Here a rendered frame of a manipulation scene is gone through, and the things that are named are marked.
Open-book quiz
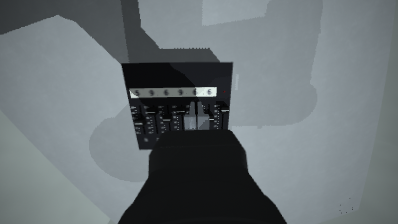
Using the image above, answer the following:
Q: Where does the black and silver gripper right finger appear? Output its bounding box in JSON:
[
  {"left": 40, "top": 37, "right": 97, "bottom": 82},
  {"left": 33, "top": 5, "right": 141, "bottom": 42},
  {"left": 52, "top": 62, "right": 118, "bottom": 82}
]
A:
[{"left": 196, "top": 102, "right": 210, "bottom": 130}]

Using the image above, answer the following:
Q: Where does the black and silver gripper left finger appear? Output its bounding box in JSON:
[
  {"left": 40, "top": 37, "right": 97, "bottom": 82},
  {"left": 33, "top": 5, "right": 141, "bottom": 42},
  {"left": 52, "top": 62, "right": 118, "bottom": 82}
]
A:
[{"left": 184, "top": 102, "right": 197, "bottom": 130}]

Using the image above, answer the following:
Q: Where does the black lighting desk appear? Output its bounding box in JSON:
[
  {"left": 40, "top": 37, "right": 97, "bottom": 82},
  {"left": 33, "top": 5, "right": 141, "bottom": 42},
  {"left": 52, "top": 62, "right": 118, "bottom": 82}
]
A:
[{"left": 121, "top": 62, "right": 233, "bottom": 150}]

